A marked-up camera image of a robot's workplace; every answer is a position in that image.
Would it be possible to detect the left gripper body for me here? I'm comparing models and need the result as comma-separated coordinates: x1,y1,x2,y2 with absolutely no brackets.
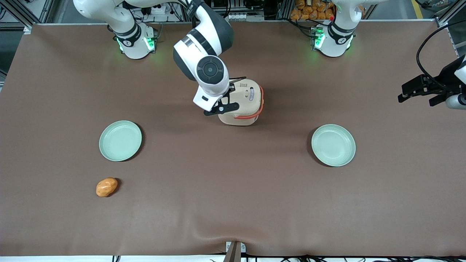
437,55,466,96

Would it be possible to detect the brown table cover mat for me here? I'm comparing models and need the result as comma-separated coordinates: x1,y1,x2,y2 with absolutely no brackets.
0,20,466,257

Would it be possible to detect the bag of orange snacks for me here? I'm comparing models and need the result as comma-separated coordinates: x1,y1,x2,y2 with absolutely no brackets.
290,0,335,21

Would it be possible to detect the white power strip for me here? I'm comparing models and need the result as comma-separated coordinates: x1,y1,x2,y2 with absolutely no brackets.
146,3,169,15

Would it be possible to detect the grey metal table clamp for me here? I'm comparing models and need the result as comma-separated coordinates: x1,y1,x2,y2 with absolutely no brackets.
223,241,246,262

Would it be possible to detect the orange-brown bread roll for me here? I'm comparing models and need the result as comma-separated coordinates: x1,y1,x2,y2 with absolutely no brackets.
96,177,119,198

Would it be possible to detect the aluminium frame strut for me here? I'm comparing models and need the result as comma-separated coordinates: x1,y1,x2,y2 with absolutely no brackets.
0,0,51,29
435,0,466,28

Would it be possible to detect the beige rice cooker orange handle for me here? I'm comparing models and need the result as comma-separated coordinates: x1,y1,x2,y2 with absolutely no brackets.
218,79,264,127

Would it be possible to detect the pale green round plate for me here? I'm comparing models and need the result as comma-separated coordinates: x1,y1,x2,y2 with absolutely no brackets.
311,124,356,167
99,120,142,162

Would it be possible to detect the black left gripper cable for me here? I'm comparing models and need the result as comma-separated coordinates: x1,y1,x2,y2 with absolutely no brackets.
416,20,466,91

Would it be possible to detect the white terminal strip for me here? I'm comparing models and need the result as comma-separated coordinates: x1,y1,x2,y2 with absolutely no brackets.
229,13,265,21

